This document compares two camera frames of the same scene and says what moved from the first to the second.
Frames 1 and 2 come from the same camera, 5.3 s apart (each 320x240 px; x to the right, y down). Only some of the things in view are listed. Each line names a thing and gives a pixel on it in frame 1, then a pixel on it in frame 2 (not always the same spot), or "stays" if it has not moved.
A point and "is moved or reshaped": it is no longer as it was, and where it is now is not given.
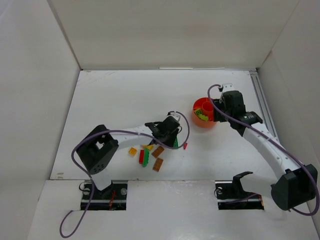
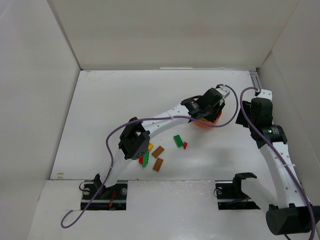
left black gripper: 166,136 → 217,110
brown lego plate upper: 157,151 stays
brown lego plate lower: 158,164 stays
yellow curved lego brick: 149,147 stays
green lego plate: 176,144 is moved or reshaped
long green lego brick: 146,157 stays
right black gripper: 218,113 → 243,116
